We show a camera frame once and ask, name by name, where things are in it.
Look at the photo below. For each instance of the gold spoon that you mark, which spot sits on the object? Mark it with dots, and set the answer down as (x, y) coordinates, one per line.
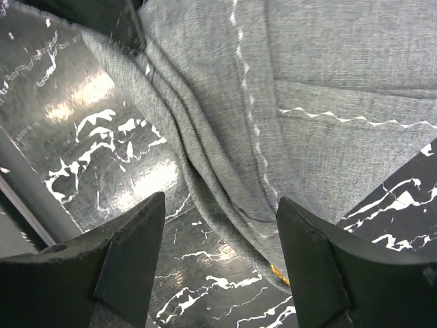
(279, 274)

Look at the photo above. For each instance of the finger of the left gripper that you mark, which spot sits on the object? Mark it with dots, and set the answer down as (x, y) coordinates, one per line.
(115, 19)

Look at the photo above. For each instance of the dark grey napkin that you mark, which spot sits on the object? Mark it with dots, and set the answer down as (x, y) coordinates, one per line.
(329, 103)

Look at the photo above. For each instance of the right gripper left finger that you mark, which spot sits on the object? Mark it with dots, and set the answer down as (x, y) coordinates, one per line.
(102, 278)

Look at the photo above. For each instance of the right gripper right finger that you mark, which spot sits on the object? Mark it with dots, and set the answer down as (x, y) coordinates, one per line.
(339, 279)

